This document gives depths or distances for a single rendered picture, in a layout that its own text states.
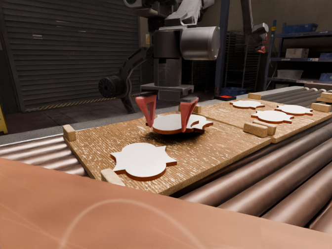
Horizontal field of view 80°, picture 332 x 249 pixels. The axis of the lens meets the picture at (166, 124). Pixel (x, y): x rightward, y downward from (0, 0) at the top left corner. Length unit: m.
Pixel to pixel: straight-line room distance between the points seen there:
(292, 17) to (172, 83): 5.86
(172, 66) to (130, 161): 0.20
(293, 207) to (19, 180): 0.34
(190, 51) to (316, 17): 5.73
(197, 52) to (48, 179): 0.30
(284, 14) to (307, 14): 0.50
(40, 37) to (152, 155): 4.88
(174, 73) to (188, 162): 0.18
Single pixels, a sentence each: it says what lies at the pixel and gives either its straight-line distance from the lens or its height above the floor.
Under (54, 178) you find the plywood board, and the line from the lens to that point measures 0.18.
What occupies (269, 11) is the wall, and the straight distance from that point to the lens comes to 6.44.
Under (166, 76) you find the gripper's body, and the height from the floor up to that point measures 1.09.
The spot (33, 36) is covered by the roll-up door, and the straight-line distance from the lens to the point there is 5.15.
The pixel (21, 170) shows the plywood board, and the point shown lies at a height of 1.04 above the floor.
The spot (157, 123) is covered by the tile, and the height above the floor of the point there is 0.98.
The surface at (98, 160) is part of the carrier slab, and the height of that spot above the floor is 0.94.
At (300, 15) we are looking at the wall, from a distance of 6.16.
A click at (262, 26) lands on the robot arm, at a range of 1.72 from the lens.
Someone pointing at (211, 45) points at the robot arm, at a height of 1.15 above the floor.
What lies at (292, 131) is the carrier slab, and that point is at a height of 0.93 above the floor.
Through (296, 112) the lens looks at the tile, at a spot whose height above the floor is 0.95.
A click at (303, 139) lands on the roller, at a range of 0.64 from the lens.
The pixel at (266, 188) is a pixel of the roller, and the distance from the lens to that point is 0.39.
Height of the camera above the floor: 1.13
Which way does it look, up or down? 19 degrees down
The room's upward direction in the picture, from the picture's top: straight up
